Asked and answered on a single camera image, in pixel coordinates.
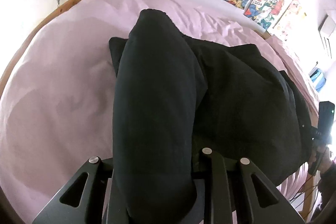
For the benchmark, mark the black garment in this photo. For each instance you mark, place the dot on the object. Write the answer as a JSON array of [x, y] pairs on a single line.
[[162, 98]]

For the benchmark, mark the person's right hand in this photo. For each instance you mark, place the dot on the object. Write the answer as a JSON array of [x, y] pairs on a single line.
[[326, 158]]

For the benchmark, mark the person's right forearm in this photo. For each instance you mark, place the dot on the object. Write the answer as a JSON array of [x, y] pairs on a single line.
[[328, 176]]

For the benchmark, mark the blue object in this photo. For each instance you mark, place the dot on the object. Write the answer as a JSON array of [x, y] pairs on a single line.
[[318, 79]]

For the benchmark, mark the white air conditioner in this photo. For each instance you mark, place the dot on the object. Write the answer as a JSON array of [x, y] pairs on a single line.
[[328, 32]]

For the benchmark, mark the pale pink wall poster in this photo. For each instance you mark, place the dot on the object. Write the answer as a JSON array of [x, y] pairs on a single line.
[[290, 19]]

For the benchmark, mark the pink bed sheet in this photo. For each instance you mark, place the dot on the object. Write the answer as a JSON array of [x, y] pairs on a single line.
[[63, 87]]

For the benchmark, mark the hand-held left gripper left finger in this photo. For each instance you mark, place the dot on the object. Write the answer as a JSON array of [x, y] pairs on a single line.
[[105, 176]]

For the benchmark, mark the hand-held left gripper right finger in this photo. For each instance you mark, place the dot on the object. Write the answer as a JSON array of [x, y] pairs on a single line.
[[218, 174]]

